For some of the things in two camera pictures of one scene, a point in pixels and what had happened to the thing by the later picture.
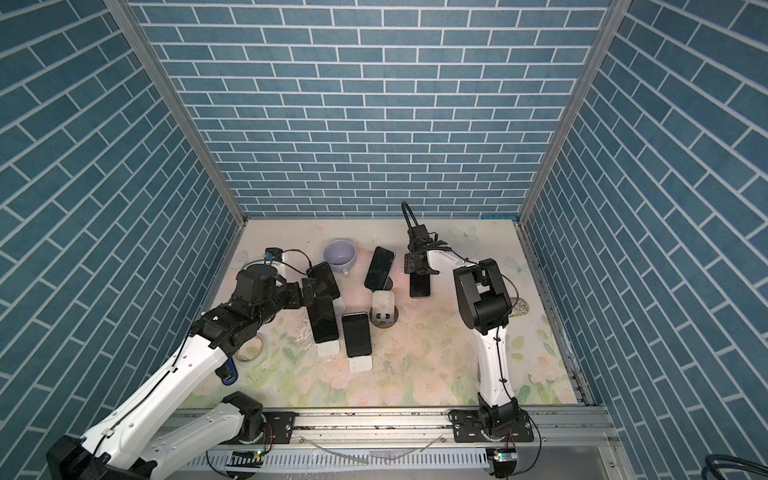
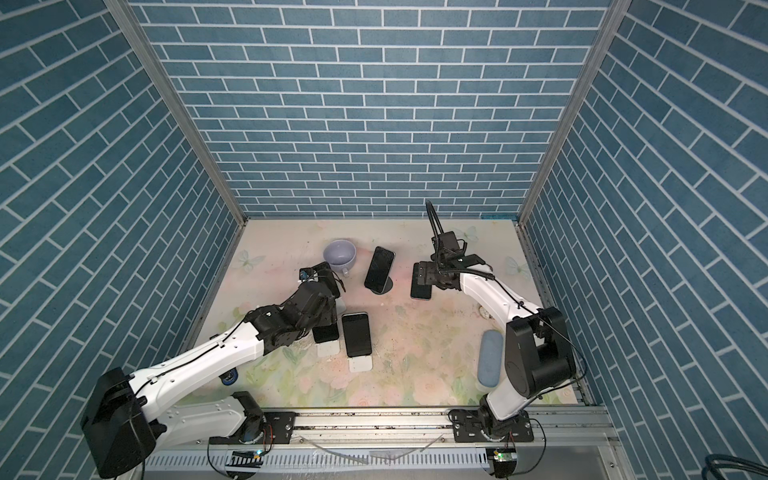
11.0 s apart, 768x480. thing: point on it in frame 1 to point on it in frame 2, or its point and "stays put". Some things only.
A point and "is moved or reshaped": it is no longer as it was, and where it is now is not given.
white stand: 329,348 stays put
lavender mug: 341,255 stays put
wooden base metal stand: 383,313 is moved or reshaped
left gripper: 297,301 to 330,311
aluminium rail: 558,426 stays put
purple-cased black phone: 420,285 stays put
